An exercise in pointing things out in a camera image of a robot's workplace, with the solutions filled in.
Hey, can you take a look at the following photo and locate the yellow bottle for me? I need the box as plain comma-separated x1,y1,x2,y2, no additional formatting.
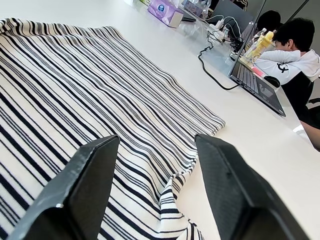
252,30,276,59

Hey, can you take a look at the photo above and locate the black laptop power cable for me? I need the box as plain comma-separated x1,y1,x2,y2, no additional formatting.
198,37,240,91

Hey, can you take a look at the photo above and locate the white power strip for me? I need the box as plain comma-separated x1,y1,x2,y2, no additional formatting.
207,20,232,38

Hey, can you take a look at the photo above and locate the grey open laptop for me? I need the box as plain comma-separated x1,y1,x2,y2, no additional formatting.
228,0,310,118

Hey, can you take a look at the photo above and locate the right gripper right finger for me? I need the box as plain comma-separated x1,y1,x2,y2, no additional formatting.
194,133,312,240

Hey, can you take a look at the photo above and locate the black computer mouse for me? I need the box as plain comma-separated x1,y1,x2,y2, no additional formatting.
263,75,281,88

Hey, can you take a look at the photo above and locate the purple tissue box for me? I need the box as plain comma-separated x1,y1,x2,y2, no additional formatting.
147,0,185,28

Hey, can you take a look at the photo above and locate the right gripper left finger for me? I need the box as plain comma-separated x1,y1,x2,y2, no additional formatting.
5,134,121,240

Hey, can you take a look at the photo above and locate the black and white striped T-shirt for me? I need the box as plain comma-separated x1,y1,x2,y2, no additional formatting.
0,17,227,240

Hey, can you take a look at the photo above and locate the grey laptop lid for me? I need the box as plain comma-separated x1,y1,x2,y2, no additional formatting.
209,0,255,33

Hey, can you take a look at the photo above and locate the person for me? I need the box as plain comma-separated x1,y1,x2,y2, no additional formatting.
252,17,320,129
300,120,320,152

